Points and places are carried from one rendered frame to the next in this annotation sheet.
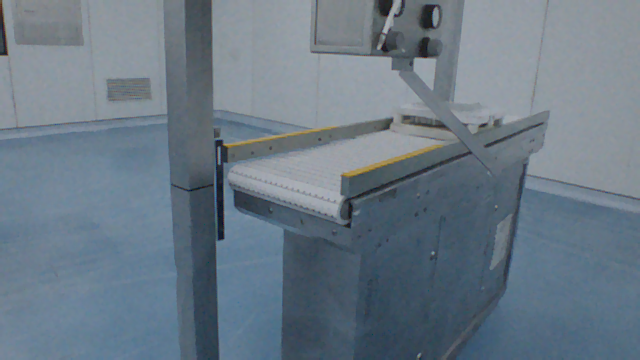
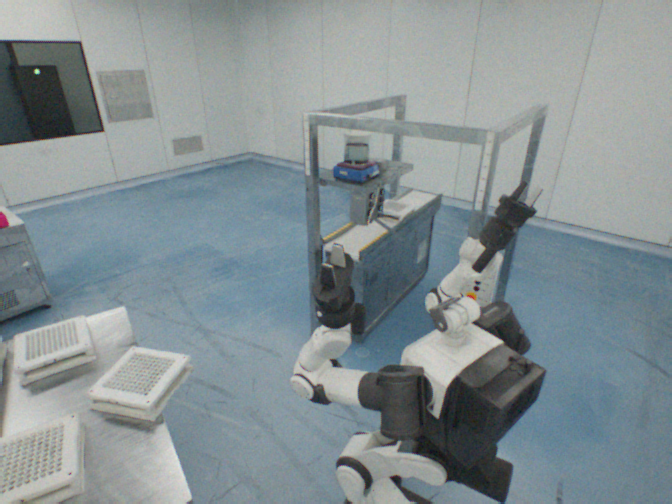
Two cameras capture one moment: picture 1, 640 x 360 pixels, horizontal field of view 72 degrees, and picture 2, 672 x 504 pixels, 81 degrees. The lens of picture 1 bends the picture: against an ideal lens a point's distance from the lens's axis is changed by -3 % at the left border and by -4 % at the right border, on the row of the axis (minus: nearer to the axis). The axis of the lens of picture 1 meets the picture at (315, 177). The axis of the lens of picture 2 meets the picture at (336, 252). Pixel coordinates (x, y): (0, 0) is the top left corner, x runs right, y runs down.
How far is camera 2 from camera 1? 1.71 m
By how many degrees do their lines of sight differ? 12
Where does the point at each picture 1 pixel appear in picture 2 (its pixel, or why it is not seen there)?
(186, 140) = (314, 240)
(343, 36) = (358, 220)
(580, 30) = (487, 111)
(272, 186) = not seen: hidden behind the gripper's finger
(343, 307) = (359, 282)
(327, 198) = (355, 255)
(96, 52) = (162, 121)
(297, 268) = not seen: hidden behind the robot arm
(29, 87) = (122, 152)
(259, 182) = not seen: hidden behind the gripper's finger
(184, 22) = (314, 211)
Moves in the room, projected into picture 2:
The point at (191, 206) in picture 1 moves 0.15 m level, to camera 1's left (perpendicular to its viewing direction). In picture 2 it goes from (315, 258) to (291, 258)
